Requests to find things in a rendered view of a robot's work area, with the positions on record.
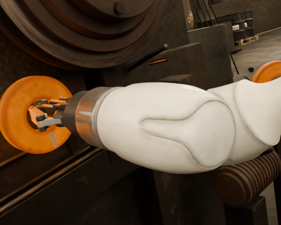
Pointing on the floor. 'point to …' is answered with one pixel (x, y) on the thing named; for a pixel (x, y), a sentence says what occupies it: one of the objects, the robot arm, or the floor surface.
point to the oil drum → (214, 53)
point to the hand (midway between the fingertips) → (37, 106)
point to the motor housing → (246, 189)
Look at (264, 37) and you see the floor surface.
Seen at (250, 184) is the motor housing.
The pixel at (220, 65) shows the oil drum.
